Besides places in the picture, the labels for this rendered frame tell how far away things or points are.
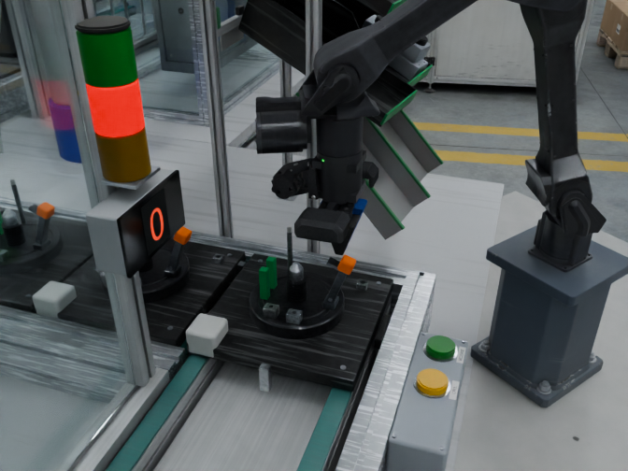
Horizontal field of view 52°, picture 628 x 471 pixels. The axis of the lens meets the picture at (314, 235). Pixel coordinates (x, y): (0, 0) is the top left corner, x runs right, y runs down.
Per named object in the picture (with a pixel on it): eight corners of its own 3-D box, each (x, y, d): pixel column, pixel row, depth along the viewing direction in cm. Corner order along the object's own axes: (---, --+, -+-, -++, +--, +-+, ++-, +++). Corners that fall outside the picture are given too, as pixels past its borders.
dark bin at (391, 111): (411, 102, 108) (433, 64, 104) (380, 127, 99) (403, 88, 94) (279, 13, 113) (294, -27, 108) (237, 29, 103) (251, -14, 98)
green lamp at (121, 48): (148, 74, 64) (140, 24, 62) (120, 90, 60) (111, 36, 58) (105, 69, 65) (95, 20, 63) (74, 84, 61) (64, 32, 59)
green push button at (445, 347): (456, 349, 90) (457, 337, 89) (451, 367, 87) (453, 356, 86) (427, 343, 91) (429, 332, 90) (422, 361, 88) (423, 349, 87)
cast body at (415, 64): (421, 77, 119) (440, 43, 114) (410, 81, 115) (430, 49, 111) (385, 50, 120) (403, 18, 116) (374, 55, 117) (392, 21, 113)
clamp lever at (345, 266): (338, 297, 93) (357, 259, 89) (335, 306, 91) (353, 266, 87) (316, 286, 93) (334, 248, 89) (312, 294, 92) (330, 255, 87)
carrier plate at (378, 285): (392, 289, 103) (393, 278, 102) (353, 392, 83) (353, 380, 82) (254, 263, 109) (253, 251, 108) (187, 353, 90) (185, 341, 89)
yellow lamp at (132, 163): (160, 165, 69) (154, 122, 67) (135, 186, 65) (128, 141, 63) (120, 160, 71) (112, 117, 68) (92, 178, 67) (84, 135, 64)
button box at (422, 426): (463, 371, 94) (469, 338, 91) (441, 489, 77) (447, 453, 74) (416, 361, 96) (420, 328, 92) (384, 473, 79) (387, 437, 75)
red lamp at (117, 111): (154, 121, 67) (148, 76, 64) (127, 140, 63) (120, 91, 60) (112, 116, 68) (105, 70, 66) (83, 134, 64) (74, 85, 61)
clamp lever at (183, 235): (181, 266, 100) (192, 231, 96) (175, 274, 98) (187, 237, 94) (161, 255, 100) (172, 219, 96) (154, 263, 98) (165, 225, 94)
